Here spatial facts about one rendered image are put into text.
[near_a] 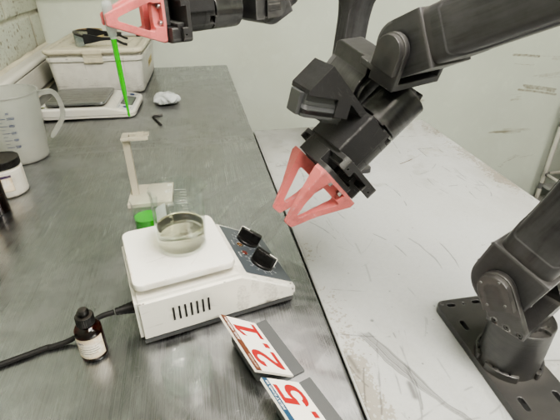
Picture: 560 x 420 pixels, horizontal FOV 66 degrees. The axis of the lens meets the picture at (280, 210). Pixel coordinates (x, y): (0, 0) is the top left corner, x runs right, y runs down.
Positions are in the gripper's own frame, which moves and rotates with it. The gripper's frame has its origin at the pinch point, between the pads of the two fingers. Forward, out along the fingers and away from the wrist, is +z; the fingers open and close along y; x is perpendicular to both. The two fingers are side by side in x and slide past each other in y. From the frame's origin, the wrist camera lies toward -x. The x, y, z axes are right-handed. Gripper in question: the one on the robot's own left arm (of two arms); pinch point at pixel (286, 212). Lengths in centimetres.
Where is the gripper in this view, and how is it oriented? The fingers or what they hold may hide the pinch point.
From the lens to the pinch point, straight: 51.8
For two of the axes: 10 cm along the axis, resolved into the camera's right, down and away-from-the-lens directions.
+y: 3.9, 4.8, -7.9
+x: 5.9, 5.2, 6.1
